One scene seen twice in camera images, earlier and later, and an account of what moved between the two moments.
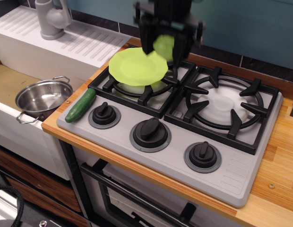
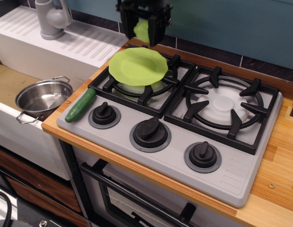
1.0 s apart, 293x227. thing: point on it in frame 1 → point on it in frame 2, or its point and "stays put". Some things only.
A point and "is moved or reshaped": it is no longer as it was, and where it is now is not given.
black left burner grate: (152, 100) stays put
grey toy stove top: (206, 127) stays put
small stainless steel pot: (39, 99) stays put
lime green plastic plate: (133, 66) stays put
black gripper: (169, 16) → (155, 10)
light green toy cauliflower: (164, 45) is moved or reshaped
